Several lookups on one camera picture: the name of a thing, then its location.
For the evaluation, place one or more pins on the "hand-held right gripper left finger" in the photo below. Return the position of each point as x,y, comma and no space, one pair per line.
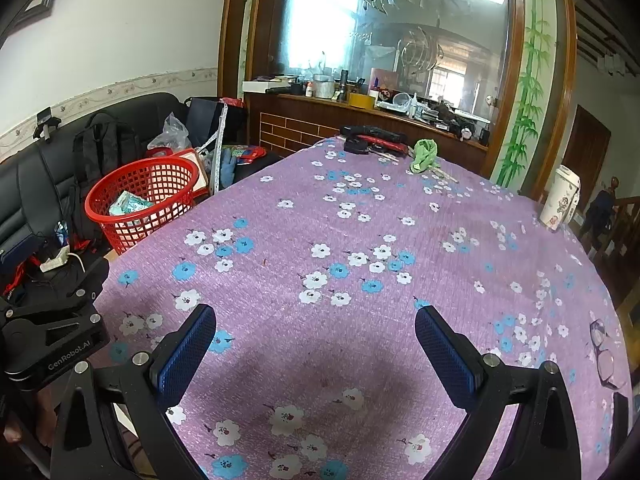
185,355

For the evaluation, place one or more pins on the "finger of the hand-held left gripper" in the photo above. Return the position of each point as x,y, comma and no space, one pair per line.
90,280

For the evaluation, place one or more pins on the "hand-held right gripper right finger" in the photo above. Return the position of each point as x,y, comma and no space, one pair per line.
445,355

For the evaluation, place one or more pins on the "red plastic basket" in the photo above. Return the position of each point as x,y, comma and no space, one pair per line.
125,232

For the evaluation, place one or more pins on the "pale green packet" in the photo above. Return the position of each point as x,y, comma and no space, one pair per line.
130,204

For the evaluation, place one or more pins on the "white power strip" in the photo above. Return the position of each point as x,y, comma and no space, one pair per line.
55,260

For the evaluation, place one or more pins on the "black sofa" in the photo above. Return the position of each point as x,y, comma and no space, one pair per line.
40,175

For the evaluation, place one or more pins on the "black backpack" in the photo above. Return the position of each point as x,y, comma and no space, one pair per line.
105,150

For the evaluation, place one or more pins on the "red white box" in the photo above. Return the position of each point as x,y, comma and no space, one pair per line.
170,152

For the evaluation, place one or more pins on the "eyeglasses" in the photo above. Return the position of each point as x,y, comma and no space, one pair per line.
606,355

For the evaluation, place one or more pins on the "clear plastic bag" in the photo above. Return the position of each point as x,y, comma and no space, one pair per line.
170,132

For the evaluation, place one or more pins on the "blue cloth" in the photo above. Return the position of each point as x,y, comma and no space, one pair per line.
228,167

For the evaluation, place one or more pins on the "wooden stick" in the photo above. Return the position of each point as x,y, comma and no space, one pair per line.
446,175

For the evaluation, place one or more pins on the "black rectangular device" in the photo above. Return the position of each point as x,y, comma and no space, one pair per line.
621,425

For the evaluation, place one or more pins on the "purple floral tablecloth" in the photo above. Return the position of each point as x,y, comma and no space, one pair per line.
310,210

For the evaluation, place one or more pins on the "white printed cup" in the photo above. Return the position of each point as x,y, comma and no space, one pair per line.
560,197

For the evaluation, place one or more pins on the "navy bag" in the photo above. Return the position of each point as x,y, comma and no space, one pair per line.
205,120

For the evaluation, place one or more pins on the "green cloth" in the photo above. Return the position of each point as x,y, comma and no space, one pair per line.
424,155

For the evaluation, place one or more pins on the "red printed bag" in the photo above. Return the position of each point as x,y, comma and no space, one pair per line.
250,154

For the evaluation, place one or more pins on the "wooden stair railing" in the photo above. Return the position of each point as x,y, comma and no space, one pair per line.
620,220

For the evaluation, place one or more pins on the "black pouch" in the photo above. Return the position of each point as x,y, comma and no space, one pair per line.
356,146

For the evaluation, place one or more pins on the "black and red tool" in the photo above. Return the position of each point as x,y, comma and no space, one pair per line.
380,135

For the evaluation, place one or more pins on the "wooden door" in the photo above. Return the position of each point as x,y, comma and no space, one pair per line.
585,150

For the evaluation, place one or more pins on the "clear plastic bowl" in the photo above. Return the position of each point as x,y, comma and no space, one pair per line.
402,101

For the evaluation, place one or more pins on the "yellow box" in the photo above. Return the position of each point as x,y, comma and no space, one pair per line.
361,100

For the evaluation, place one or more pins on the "bamboo painted pillar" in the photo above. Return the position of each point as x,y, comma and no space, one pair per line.
530,85

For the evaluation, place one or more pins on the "black bottle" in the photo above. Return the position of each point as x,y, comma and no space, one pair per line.
344,85

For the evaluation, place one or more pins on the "metal pot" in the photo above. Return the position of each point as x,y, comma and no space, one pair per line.
323,86

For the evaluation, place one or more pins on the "etched glass partition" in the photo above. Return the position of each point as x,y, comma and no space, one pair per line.
350,20

